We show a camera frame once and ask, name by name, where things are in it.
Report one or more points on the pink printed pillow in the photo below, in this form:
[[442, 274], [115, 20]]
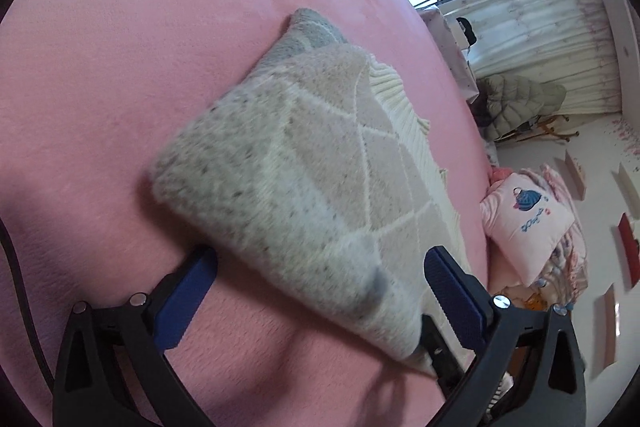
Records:
[[525, 222]]

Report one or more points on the red wall shelf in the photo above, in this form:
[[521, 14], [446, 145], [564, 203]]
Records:
[[630, 249]]

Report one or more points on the folded floral quilt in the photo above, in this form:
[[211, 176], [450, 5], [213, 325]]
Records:
[[570, 267]]

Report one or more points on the beige puffer jacket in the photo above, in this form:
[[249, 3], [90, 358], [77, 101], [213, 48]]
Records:
[[520, 104]]

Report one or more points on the wooden stool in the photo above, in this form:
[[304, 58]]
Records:
[[550, 129]]

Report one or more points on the diamond pattern knit sweater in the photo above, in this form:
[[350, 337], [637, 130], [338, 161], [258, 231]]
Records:
[[310, 187]]

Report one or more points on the pink fleece blanket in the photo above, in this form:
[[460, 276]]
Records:
[[125, 32]]

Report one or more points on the white wall shelf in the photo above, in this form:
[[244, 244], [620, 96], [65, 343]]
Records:
[[630, 182]]

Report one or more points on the pink wall shelf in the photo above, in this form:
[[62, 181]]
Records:
[[610, 327]]

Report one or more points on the black hat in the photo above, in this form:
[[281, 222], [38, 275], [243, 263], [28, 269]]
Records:
[[467, 29]]

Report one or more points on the small table with pink cloth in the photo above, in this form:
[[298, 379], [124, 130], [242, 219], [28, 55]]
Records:
[[452, 52]]

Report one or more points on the white floral curtain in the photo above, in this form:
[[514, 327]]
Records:
[[545, 37]]

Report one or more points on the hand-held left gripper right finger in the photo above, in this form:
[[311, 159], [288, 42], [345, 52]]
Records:
[[455, 299]]

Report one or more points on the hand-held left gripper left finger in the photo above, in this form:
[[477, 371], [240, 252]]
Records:
[[185, 302]]

